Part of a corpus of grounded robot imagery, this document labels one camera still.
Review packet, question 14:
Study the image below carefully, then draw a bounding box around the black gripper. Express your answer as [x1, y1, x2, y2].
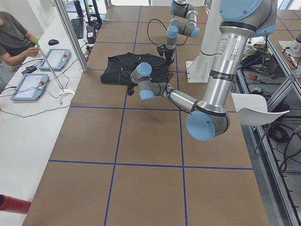
[157, 45, 174, 62]
[119, 72, 137, 96]

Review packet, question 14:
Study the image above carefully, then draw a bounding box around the black graphic t-shirt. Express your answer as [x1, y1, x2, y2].
[100, 52, 170, 84]

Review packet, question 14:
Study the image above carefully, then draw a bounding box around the metal reacher grabber tool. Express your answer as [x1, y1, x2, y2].
[34, 40, 75, 105]

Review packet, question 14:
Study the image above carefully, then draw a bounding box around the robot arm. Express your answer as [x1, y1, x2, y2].
[129, 0, 277, 141]
[157, 0, 200, 64]

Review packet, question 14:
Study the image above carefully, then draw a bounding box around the person's hand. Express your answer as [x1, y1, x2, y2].
[26, 47, 39, 57]

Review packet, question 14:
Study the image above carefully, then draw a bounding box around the far teach pendant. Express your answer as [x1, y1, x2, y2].
[46, 48, 71, 71]

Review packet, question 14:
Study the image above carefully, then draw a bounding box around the teach pendant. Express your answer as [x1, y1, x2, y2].
[10, 73, 49, 101]
[46, 48, 71, 71]

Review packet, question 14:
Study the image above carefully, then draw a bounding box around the black keyboard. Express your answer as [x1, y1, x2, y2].
[71, 18, 84, 39]

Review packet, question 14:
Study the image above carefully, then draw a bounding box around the black computer mouse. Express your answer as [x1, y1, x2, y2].
[48, 39, 59, 46]

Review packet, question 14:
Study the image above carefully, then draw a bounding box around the near teach pendant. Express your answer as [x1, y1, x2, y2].
[10, 73, 49, 101]

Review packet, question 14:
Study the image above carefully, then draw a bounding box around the black power adapter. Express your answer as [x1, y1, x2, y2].
[22, 66, 37, 74]

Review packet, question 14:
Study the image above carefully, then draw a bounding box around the white plastic chair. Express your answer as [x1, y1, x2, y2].
[231, 93, 290, 126]

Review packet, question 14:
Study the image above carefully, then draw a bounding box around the seated person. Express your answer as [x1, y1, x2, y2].
[0, 11, 37, 66]

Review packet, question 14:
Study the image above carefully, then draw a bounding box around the red fire extinguisher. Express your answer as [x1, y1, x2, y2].
[0, 194, 31, 214]

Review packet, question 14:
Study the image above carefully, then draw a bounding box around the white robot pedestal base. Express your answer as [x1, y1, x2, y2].
[186, 0, 222, 83]

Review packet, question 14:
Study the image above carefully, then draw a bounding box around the aluminium frame post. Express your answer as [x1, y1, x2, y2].
[54, 0, 88, 72]

